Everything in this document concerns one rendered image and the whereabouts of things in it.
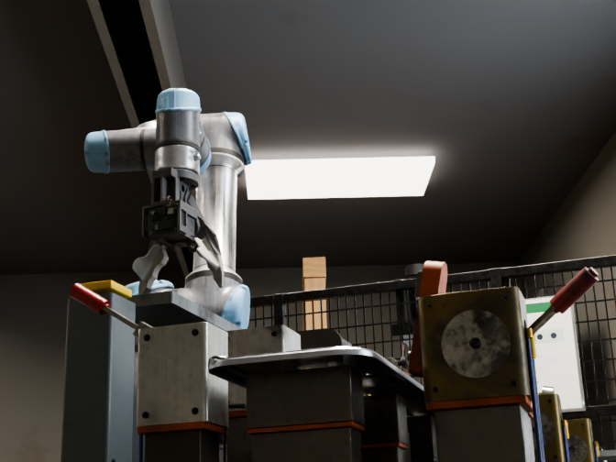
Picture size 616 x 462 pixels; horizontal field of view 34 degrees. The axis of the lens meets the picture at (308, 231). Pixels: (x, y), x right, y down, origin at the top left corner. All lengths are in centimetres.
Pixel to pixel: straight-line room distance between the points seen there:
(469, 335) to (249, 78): 445
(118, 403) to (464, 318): 50
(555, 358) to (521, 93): 327
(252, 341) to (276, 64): 396
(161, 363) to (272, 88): 443
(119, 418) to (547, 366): 159
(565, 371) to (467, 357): 166
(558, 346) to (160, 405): 170
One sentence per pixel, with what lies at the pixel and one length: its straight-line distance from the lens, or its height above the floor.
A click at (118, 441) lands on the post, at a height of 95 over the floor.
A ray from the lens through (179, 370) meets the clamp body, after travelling 119.
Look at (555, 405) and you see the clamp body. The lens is 173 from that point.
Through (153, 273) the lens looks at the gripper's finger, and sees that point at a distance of 169.
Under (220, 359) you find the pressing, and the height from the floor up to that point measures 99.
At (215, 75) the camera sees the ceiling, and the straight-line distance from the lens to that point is 543.
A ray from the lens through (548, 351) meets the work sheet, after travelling 275.
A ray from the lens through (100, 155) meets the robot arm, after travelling 183.
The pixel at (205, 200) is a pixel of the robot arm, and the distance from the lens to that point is 209.
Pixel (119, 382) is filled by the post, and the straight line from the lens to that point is 137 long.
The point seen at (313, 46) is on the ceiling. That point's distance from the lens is 516.
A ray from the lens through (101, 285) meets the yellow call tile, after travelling 139.
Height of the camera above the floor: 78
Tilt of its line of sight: 19 degrees up
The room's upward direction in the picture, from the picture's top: 2 degrees counter-clockwise
